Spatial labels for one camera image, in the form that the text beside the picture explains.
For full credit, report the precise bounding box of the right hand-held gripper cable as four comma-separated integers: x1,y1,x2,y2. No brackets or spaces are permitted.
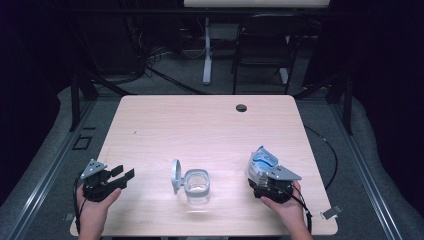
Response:
292,188,313,235

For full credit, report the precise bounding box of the black metal frame post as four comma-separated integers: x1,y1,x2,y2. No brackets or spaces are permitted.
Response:
294,71,354,136
68,66,134,133

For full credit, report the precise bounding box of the left hand-held gripper cable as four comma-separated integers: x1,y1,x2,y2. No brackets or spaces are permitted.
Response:
72,170,88,235

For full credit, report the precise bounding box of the black folding chair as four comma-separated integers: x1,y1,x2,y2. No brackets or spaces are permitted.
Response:
231,13,309,95

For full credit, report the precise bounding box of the person's left hand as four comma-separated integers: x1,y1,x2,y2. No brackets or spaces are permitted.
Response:
75,185,123,232

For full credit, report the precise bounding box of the clear container with white lid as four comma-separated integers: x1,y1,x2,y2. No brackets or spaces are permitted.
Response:
170,158,212,205

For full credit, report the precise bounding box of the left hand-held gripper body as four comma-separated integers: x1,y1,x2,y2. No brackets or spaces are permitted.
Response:
79,159,128,203

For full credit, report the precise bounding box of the thick black floor cable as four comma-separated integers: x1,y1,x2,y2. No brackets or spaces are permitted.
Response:
144,64,209,96

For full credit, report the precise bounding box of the white and blue bag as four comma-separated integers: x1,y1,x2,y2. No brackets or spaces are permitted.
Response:
245,145,280,188

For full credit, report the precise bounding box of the aluminium floor rail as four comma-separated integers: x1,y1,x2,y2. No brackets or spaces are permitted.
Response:
329,101,405,240
6,99,96,240

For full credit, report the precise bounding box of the white standing desk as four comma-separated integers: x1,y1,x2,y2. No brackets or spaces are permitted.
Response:
183,0,331,86

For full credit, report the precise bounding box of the thin black floor cable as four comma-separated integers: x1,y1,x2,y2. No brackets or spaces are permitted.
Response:
303,124,338,191

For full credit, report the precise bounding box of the dark curtain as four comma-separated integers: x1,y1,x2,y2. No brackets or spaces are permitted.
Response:
351,0,424,214
0,0,73,204

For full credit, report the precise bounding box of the person's right hand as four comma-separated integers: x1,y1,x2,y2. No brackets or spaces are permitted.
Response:
259,181,310,232

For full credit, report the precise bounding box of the hand-held gripper cable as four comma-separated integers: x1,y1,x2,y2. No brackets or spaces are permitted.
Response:
72,170,88,235
292,188,313,235

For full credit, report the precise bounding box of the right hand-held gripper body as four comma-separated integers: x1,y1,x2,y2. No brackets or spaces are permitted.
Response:
253,165,303,205

